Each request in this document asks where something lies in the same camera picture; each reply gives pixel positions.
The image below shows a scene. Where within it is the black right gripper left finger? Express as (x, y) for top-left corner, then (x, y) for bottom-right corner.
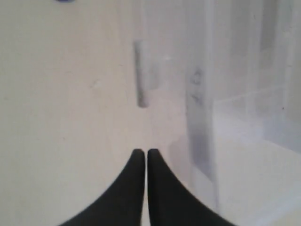
(62, 149), (145, 226)

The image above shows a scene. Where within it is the key bunch with blue fob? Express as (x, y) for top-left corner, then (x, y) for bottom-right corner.
(55, 0), (76, 4)

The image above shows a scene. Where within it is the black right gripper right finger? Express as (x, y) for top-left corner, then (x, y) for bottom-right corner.
(147, 149), (233, 226)

